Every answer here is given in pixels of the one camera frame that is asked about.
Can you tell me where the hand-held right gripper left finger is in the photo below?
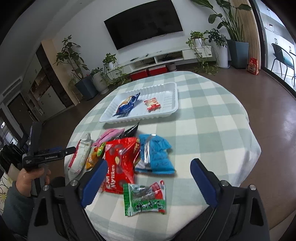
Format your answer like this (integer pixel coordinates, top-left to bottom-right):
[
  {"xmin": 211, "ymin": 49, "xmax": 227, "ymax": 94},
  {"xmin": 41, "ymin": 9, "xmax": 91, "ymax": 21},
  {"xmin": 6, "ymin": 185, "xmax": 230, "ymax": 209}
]
[{"xmin": 28, "ymin": 159, "xmax": 109, "ymax": 241}]

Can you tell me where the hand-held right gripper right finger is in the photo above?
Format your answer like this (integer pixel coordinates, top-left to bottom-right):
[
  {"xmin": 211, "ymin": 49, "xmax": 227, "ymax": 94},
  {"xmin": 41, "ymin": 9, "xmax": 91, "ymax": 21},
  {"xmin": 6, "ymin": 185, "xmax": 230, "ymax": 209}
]
[{"xmin": 190, "ymin": 158, "xmax": 271, "ymax": 241}]

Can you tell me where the white red-print snack bag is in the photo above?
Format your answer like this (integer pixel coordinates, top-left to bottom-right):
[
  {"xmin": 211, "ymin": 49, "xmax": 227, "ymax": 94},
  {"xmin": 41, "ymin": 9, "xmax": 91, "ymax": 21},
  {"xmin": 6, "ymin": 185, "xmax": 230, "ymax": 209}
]
[{"xmin": 68, "ymin": 133, "xmax": 92, "ymax": 175}]

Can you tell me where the large red snack bag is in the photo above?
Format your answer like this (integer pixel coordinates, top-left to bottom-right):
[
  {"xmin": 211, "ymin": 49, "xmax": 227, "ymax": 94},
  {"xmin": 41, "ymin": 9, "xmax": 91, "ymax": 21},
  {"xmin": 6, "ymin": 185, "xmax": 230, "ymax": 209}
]
[{"xmin": 102, "ymin": 137, "xmax": 141, "ymax": 194}]

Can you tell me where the pink snack packet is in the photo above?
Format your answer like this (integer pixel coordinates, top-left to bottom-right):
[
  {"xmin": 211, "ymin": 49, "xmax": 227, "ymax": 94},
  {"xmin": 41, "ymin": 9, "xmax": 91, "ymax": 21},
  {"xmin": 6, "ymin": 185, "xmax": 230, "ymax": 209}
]
[{"xmin": 92, "ymin": 129, "xmax": 125, "ymax": 147}]

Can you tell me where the light blue snack packet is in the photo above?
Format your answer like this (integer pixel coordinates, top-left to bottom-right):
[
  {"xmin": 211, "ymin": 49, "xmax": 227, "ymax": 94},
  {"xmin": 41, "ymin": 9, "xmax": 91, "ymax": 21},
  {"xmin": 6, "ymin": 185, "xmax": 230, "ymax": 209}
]
[{"xmin": 135, "ymin": 134, "xmax": 176, "ymax": 175}]

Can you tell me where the green red snack packet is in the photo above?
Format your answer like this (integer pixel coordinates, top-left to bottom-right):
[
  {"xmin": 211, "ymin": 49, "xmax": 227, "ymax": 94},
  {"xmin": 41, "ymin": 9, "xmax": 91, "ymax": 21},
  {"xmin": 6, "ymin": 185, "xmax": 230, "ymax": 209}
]
[{"xmin": 123, "ymin": 181, "xmax": 167, "ymax": 217}]

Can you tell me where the black snack packet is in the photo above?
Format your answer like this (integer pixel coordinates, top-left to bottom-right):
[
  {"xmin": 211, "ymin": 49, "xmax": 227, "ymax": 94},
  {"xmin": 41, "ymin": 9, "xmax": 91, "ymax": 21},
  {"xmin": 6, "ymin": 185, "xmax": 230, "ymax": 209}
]
[{"xmin": 119, "ymin": 123, "xmax": 140, "ymax": 138}]

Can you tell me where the white plastic tray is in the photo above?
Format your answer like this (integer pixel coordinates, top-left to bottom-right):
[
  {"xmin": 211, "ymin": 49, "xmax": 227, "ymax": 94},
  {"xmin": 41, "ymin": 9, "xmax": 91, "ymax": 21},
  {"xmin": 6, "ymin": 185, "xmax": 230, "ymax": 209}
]
[{"xmin": 99, "ymin": 82, "xmax": 179, "ymax": 123}]

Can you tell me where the person's left forearm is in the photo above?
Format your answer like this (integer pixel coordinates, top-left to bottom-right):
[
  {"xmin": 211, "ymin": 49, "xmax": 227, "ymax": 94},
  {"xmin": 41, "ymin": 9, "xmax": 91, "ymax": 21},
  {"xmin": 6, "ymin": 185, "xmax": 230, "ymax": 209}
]
[{"xmin": 0, "ymin": 184, "xmax": 35, "ymax": 235}]

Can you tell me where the person's left hand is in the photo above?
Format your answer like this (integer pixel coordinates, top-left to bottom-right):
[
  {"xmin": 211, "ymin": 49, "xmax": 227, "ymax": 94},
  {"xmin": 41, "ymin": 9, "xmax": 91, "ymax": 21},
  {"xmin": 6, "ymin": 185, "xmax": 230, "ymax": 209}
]
[{"xmin": 15, "ymin": 167, "xmax": 51, "ymax": 198}]

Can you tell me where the orange snack packet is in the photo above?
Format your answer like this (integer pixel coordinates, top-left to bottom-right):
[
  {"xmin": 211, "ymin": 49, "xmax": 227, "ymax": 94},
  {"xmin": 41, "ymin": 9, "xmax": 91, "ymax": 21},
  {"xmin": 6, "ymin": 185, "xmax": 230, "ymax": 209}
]
[{"xmin": 86, "ymin": 148, "xmax": 104, "ymax": 169}]

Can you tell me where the small green yellow packet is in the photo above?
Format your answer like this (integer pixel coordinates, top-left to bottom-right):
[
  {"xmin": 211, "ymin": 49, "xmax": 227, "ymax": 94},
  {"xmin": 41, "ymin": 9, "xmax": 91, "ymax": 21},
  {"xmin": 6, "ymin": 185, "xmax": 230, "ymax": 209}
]
[{"xmin": 96, "ymin": 144, "xmax": 107, "ymax": 158}]

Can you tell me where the floral printed cloth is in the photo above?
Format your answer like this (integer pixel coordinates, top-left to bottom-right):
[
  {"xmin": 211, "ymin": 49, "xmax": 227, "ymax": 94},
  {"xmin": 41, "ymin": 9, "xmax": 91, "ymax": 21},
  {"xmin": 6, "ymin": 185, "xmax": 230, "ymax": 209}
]
[{"xmin": 0, "ymin": 171, "xmax": 16, "ymax": 202}]

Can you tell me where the tall plant in dark pot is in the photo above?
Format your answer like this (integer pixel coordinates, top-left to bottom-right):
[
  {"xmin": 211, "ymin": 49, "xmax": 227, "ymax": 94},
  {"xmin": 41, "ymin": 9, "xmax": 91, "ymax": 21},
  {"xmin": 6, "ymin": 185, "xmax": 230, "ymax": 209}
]
[{"xmin": 55, "ymin": 35, "xmax": 98, "ymax": 100}]

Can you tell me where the dark blue snack packet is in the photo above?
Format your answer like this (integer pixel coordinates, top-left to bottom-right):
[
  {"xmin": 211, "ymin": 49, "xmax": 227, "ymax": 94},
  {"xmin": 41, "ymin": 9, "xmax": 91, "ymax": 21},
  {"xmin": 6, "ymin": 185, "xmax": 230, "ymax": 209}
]
[{"xmin": 112, "ymin": 92, "xmax": 141, "ymax": 117}]

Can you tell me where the plant in white ribbed pot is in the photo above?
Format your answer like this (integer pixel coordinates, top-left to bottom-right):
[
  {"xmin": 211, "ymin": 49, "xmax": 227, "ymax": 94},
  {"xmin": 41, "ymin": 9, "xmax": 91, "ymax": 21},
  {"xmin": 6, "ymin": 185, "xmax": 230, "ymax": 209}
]
[{"xmin": 90, "ymin": 67, "xmax": 109, "ymax": 94}]

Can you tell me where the small red snack packet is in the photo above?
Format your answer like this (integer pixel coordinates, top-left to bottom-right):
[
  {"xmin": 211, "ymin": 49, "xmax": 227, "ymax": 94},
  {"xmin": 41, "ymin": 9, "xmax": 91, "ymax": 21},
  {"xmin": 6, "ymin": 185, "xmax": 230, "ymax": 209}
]
[{"xmin": 144, "ymin": 98, "xmax": 161, "ymax": 113}]

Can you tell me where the trailing green plant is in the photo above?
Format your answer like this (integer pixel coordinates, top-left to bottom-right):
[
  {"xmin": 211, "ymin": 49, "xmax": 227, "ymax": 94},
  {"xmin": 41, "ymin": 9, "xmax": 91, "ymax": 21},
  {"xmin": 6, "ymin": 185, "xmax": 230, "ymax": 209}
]
[{"xmin": 102, "ymin": 53, "xmax": 130, "ymax": 87}]

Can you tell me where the red storage box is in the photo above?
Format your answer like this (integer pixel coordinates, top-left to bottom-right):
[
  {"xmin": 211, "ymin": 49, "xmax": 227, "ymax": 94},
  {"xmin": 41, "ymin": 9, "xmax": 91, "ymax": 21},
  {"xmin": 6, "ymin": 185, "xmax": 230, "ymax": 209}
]
[
  {"xmin": 148, "ymin": 65, "xmax": 167, "ymax": 76},
  {"xmin": 130, "ymin": 70, "xmax": 148, "ymax": 81}
]

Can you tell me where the red paper bag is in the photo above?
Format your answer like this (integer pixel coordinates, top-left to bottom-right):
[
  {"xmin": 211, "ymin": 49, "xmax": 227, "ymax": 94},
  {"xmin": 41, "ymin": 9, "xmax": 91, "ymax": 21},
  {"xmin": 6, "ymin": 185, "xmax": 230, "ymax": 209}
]
[{"xmin": 247, "ymin": 57, "xmax": 260, "ymax": 76}]

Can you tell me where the white television console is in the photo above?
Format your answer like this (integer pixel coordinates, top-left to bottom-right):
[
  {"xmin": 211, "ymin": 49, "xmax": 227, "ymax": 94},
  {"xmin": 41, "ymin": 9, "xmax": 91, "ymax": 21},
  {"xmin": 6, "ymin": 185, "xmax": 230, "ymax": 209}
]
[{"xmin": 116, "ymin": 45, "xmax": 212, "ymax": 75}]

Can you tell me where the plant in tall white pot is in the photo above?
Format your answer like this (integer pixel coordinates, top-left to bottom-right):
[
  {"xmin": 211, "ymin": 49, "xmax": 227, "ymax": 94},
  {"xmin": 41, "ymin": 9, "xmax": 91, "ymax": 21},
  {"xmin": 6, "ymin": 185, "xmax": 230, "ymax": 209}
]
[{"xmin": 206, "ymin": 28, "xmax": 230, "ymax": 69}]

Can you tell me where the large-leaf plant in dark pot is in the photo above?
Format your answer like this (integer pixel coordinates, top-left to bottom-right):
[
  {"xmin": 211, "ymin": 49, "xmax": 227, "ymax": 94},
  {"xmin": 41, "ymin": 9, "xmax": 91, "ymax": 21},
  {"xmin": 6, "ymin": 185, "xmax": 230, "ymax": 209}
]
[{"xmin": 191, "ymin": 0, "xmax": 252, "ymax": 69}]

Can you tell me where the dark metal chair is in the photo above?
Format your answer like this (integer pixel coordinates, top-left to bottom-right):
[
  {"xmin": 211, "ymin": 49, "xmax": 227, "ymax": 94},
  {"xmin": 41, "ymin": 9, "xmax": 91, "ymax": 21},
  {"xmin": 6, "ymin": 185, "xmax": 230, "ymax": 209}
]
[{"xmin": 271, "ymin": 43, "xmax": 296, "ymax": 82}]

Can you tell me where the brown white wall cabinet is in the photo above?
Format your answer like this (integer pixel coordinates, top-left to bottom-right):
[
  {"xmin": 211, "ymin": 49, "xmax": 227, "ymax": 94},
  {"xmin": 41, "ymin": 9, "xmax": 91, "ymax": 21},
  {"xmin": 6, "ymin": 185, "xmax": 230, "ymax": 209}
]
[{"xmin": 28, "ymin": 39, "xmax": 77, "ymax": 121}]

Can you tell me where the black wall television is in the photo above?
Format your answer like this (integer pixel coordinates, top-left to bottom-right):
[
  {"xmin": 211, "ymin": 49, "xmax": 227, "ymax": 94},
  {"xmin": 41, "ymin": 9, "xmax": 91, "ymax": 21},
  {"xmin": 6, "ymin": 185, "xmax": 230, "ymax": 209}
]
[{"xmin": 104, "ymin": 0, "xmax": 184, "ymax": 50}]

